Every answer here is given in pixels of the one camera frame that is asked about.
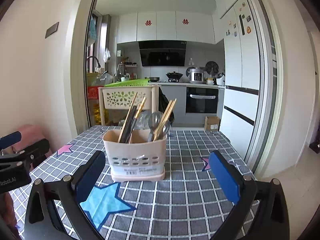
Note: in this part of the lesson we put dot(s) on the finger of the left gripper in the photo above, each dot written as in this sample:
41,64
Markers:
27,156
10,139

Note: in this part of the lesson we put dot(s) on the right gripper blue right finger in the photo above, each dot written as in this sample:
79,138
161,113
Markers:
271,220

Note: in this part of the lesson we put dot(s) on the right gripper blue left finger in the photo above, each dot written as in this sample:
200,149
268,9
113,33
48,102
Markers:
42,220

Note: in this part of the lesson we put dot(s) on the plain bamboo chopstick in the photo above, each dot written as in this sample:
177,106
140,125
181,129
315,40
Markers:
127,116
172,106
159,128

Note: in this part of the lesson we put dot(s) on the black plastic spoon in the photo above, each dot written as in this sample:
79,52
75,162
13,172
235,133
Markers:
153,122
127,127
165,129

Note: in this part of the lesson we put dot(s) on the blue patterned bamboo chopstick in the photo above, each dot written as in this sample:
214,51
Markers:
135,119

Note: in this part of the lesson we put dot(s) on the kitchen faucet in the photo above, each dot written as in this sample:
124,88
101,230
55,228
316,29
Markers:
93,64

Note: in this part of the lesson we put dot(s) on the pink plastic stool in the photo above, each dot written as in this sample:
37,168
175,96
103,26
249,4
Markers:
30,134

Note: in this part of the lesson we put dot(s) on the pink plastic utensil holder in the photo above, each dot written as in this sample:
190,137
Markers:
139,160

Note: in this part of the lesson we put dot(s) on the grey checked tablecloth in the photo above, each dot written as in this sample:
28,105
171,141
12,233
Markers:
188,204

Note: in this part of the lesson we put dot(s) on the beige perforated storage cart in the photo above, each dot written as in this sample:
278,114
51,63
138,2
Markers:
120,98

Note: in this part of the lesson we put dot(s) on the white refrigerator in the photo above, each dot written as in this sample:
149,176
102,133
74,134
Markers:
242,76

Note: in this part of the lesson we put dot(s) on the cardboard box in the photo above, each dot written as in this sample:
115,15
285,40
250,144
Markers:
212,123

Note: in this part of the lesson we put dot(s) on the green plastic basket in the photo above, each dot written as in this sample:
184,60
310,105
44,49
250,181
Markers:
130,83

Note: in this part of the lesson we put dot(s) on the black plastic bag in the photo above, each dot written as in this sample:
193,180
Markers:
162,105

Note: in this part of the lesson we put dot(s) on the built-in black oven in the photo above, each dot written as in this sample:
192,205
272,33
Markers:
201,100

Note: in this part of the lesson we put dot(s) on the black wok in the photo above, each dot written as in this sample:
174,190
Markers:
174,77

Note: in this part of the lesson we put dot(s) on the silver rice cooker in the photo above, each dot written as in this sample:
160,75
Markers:
196,75

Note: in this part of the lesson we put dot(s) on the black range hood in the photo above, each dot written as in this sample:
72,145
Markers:
162,53

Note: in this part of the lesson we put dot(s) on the white upper cabinets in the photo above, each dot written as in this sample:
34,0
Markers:
166,25

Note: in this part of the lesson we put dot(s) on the grey wall switch plate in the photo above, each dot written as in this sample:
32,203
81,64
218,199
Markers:
52,29

